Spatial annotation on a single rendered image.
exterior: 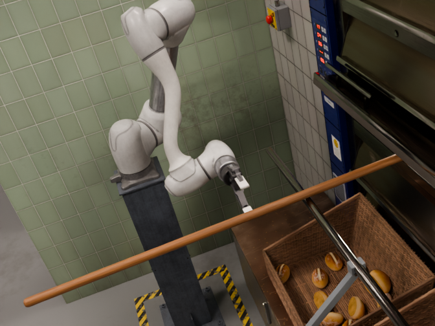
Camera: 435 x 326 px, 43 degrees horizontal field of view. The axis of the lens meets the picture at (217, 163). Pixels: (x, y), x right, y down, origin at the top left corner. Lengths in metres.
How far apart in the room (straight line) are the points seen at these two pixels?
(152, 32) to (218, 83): 1.00
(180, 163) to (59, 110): 1.00
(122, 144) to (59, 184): 0.78
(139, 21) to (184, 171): 0.57
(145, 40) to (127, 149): 0.58
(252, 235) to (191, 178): 0.70
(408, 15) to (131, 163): 1.35
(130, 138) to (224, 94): 0.79
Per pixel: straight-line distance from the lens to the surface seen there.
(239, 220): 1.81
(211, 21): 2.86
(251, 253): 2.59
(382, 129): 1.70
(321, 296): 2.26
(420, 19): 1.60
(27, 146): 2.99
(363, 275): 1.60
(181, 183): 2.09
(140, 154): 2.45
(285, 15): 2.59
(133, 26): 2.04
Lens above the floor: 2.34
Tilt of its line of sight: 33 degrees down
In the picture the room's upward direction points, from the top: 15 degrees counter-clockwise
